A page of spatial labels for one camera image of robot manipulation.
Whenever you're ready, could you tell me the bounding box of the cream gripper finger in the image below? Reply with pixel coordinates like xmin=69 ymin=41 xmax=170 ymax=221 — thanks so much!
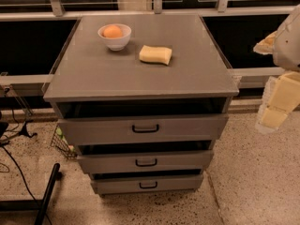
xmin=253 ymin=32 xmax=277 ymax=55
xmin=255 ymin=71 xmax=300 ymax=134

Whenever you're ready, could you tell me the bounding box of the black floor cable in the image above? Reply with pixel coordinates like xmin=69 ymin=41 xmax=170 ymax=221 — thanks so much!
xmin=0 ymin=143 xmax=53 ymax=225

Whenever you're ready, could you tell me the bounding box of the wire basket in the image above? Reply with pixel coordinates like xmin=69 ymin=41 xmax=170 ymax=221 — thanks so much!
xmin=51 ymin=127 xmax=77 ymax=159

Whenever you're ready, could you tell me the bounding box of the yellow sponge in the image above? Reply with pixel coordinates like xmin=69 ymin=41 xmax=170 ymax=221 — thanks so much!
xmin=139 ymin=45 xmax=173 ymax=66

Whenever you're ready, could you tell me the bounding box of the white ceramic bowl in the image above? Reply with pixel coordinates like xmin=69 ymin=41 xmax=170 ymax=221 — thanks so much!
xmin=97 ymin=23 xmax=131 ymax=51

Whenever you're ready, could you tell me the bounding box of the grey drawer cabinet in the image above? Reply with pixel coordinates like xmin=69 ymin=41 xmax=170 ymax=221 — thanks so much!
xmin=44 ymin=15 xmax=238 ymax=182

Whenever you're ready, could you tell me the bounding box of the grey window rail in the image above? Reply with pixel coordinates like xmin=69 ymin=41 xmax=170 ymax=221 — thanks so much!
xmin=0 ymin=6 xmax=293 ymax=97

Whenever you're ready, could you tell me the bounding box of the grey drawer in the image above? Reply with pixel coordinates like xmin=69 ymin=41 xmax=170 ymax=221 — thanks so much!
xmin=78 ymin=150 xmax=213 ymax=173
xmin=91 ymin=174 xmax=203 ymax=195
xmin=58 ymin=114 xmax=228 ymax=145

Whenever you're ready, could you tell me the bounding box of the black tripod stand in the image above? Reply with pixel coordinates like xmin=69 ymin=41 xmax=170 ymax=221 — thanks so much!
xmin=0 ymin=108 xmax=38 ymax=145

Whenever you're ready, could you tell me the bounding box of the black metal bar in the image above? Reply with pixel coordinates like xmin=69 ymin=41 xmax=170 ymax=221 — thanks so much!
xmin=0 ymin=163 xmax=62 ymax=225

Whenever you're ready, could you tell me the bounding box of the orange fruit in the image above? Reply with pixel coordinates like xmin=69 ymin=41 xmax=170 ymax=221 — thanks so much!
xmin=103 ymin=25 xmax=123 ymax=38

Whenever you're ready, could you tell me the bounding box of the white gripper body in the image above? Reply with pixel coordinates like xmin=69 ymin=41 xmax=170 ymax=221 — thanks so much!
xmin=273 ymin=5 xmax=300 ymax=71

